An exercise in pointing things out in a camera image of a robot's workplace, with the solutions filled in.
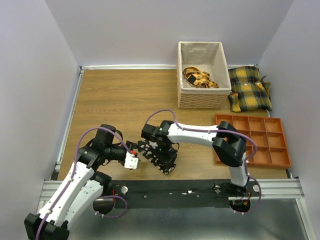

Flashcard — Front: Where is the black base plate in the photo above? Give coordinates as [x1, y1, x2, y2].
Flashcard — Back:
[103, 179, 259, 209]

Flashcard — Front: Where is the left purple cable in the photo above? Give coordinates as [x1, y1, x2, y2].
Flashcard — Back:
[34, 126, 137, 240]

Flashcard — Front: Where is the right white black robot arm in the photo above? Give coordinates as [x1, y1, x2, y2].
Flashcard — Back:
[137, 120, 249, 196]

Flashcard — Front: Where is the orange patterned tie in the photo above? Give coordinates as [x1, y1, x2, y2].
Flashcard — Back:
[183, 66, 219, 89]

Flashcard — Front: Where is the purple cable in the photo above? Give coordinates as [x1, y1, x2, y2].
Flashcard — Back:
[144, 109, 262, 216]
[34, 126, 137, 240]

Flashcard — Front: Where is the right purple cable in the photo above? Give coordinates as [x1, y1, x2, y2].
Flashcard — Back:
[144, 109, 262, 216]

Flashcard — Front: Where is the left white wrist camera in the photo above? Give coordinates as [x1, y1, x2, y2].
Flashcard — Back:
[123, 151, 140, 170]

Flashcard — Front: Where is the black floral tie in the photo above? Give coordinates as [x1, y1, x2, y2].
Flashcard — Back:
[137, 140, 178, 175]

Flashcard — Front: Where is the orange compartment tray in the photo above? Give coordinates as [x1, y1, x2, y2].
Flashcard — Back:
[215, 114, 292, 169]

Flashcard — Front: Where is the wicker basket with liner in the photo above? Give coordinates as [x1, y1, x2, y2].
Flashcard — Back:
[176, 41, 231, 109]

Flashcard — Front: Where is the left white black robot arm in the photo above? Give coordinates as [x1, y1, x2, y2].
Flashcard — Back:
[24, 124, 140, 240]

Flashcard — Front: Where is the aluminium frame rail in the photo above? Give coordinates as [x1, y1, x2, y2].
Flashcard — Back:
[39, 178, 305, 202]

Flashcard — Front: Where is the yellow plaid shirt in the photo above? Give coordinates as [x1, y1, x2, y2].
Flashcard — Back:
[228, 65, 273, 113]

